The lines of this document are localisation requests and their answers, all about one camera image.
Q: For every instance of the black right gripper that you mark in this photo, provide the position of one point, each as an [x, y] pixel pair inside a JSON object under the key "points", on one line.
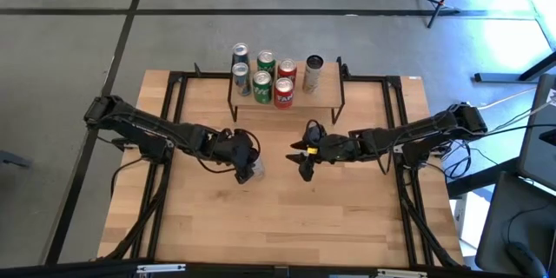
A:
{"points": [[332, 147]]}

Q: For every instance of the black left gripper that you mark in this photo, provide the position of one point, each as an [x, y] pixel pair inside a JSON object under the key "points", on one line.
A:
{"points": [[234, 147]]}

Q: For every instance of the tall white slim can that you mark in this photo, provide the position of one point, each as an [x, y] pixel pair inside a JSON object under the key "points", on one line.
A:
{"points": [[259, 168]]}

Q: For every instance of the red soda can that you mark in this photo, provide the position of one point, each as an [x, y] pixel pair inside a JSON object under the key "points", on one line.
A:
{"points": [[286, 68], [283, 91]]}

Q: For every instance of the green soda can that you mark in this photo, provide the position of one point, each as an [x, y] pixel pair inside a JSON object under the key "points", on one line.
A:
{"points": [[262, 84], [266, 58]]}

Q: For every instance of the tall beige can black lid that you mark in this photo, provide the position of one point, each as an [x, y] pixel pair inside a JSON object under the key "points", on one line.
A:
{"points": [[313, 74]]}

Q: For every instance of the blue soda can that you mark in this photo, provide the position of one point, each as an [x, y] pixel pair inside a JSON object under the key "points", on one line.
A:
{"points": [[240, 76], [240, 50]]}

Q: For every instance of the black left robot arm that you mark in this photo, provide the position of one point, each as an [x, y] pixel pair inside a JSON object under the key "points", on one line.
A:
{"points": [[152, 123]]}

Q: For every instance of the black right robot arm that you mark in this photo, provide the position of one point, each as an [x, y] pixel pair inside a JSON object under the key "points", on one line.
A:
{"points": [[412, 132]]}

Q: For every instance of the wooden shelf with black legs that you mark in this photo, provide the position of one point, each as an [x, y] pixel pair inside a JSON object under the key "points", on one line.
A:
{"points": [[321, 95]]}

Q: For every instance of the black crossbeam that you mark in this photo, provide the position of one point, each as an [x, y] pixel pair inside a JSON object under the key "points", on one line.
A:
{"points": [[260, 273]]}

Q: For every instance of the black desk foot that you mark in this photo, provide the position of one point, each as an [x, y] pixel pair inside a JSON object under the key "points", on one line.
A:
{"points": [[499, 77]]}

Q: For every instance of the grey desk top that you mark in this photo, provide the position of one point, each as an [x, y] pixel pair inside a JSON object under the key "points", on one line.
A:
{"points": [[517, 226]]}

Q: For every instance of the grey chair base leg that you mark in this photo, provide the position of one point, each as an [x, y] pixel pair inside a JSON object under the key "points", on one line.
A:
{"points": [[13, 158]]}

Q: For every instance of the grey desk panel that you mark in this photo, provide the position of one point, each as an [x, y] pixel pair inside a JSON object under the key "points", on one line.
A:
{"points": [[540, 134]]}

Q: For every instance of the black computer mouse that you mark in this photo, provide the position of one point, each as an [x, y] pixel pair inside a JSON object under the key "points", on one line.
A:
{"points": [[525, 258]]}

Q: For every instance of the black aluminium table frame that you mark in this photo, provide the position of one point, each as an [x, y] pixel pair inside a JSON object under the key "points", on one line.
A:
{"points": [[208, 74]]}

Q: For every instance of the silver metal bracket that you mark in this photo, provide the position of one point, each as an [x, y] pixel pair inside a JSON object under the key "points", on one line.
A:
{"points": [[401, 273], [160, 268]]}

